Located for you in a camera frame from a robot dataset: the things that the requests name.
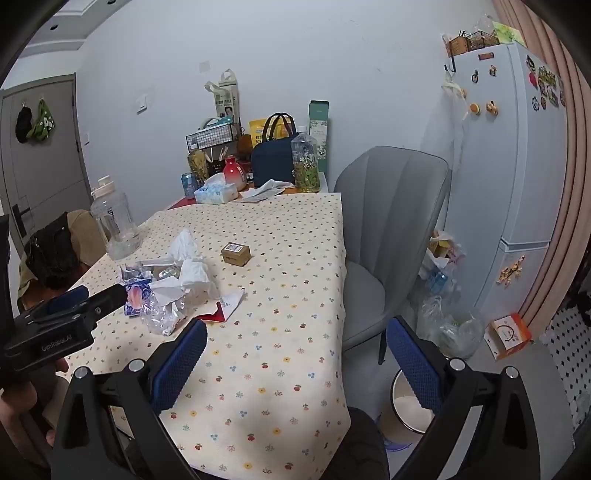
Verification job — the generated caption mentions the pink curtain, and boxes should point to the pink curtain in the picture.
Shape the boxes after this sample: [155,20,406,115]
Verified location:
[492,0,591,333]

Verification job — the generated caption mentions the black wire shelf basket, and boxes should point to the black wire shelf basket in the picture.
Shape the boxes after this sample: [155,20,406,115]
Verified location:
[185,122,242,151]

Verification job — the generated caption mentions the silver foil wrapper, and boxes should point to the silver foil wrapper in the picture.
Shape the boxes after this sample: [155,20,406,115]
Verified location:
[119,262,154,283]

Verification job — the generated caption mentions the person's left hand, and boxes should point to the person's left hand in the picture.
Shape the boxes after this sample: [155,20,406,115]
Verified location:
[0,360,70,446]

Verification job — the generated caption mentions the black door handle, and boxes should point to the black door handle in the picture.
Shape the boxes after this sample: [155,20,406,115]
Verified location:
[11,203,33,236]

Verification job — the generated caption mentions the grey upholstered chair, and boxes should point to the grey upholstered chair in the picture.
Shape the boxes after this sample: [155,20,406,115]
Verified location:
[333,146,453,365]

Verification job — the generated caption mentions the crushed clear plastic bottle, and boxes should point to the crushed clear plastic bottle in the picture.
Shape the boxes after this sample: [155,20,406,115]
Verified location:
[140,295,195,336]

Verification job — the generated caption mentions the small dark wire basket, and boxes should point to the small dark wire basket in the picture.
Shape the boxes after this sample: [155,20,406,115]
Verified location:
[466,30,502,50]

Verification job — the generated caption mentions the black garment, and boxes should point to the black garment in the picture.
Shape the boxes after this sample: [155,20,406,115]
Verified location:
[23,213,84,291]

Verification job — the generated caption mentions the tall green box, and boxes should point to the tall green box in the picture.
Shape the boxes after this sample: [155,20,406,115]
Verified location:
[308,100,329,174]

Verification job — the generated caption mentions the green printed card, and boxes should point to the green printed card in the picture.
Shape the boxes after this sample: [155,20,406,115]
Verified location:
[492,21,527,47]

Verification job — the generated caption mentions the white tissue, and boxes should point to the white tissue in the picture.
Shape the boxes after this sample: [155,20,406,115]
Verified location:
[178,257,219,298]
[166,228,205,271]

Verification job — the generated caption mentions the clear plastic bag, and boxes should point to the clear plastic bag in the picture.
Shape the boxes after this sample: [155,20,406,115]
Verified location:
[418,295,485,358]

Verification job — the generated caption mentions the blue and white tissue box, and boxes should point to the blue and white tissue box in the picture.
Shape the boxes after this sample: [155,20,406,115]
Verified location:
[194,174,239,205]

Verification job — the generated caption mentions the white paper card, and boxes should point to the white paper card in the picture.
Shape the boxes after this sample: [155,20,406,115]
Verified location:
[216,288,249,322]

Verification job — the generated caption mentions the white trash bin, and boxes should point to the white trash bin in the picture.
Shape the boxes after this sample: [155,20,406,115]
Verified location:
[390,369,439,435]

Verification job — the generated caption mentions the white refrigerator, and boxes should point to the white refrigerator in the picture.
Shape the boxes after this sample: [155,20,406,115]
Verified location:
[438,41,571,324]

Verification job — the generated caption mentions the red and white vase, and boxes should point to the red and white vase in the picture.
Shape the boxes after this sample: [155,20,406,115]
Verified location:
[222,156,247,191]

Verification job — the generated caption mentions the white hanging bag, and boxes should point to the white hanging bag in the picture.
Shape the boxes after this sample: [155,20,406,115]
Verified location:
[441,65,468,101]

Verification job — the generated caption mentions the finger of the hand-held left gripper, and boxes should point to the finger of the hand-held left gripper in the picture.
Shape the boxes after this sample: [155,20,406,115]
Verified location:
[69,284,129,326]
[18,285,91,325]

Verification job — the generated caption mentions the navy lunch bag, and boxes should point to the navy lunch bag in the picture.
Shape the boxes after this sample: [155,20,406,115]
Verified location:
[250,112,298,188]

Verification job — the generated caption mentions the clear bottle with plants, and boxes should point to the clear bottle with plants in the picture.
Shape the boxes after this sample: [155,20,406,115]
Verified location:
[291,130,321,193]

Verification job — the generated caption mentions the yellow snack bag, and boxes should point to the yellow snack bag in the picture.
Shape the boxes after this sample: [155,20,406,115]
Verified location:
[249,119,269,148]

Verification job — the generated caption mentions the red envelope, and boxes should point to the red envelope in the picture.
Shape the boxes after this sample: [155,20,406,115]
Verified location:
[193,300,228,325]

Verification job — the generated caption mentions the white printed tote bag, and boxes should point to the white printed tote bag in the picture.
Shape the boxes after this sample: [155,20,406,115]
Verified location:
[205,69,241,125]

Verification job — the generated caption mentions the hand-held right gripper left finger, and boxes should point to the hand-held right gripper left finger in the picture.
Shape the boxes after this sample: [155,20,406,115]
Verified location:
[48,318,208,480]

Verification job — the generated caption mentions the black hat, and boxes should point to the black hat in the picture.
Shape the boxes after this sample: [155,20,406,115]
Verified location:
[15,105,34,144]

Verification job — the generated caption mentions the orange and white box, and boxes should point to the orange and white box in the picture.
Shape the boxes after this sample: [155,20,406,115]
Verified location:
[485,314,533,361]

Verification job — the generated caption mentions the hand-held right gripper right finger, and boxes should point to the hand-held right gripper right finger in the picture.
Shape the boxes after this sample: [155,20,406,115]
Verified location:
[387,316,575,480]

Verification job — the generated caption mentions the yellow tea bottle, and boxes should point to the yellow tea bottle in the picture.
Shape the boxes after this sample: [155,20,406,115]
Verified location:
[187,150,211,185]

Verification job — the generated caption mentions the pink and blue packet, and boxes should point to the pink and blue packet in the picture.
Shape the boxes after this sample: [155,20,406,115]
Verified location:
[124,281,154,318]

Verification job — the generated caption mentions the small cardboard box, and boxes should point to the small cardboard box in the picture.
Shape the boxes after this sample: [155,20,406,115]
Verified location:
[221,242,252,267]

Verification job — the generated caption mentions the green plush hat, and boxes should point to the green plush hat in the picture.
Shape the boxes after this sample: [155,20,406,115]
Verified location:
[27,99,57,141]

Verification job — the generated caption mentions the large clear water jug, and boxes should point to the large clear water jug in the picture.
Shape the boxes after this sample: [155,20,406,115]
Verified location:
[90,175,141,260]

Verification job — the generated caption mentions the grey door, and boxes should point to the grey door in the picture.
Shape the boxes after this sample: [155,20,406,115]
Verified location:
[0,74,92,252]

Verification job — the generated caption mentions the yellow flower fridge magnet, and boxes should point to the yellow flower fridge magnet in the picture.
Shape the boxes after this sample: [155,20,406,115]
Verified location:
[496,256,527,289]

